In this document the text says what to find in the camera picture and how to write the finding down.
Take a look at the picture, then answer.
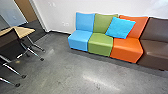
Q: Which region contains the brown wooden door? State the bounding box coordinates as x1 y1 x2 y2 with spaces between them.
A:
14 0 38 25

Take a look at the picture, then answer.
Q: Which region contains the blue sofa seat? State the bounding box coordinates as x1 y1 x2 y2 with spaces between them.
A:
67 12 96 53

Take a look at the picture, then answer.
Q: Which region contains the green sofa seat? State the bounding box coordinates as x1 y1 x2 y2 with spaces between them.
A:
87 13 119 58

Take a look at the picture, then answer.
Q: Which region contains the cyan cushion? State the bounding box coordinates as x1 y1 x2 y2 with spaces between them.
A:
105 16 137 40

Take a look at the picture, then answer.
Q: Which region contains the orange sofa seat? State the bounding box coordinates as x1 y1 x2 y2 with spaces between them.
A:
109 14 150 65

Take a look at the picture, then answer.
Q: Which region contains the brown sofa seat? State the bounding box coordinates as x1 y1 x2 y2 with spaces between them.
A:
136 17 168 72

